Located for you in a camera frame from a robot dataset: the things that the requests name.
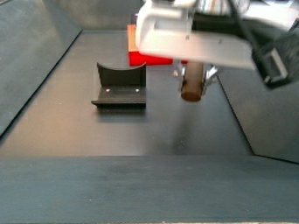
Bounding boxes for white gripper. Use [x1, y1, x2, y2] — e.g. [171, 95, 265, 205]
[137, 0, 256, 93]

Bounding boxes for brown cylinder peg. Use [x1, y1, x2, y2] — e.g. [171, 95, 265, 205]
[182, 61, 203, 102]

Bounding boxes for red peg board base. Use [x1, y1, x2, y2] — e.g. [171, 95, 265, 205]
[127, 24, 189, 66]

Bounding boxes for black curved fixture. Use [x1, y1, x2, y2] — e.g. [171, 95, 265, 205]
[91, 64, 146, 108]

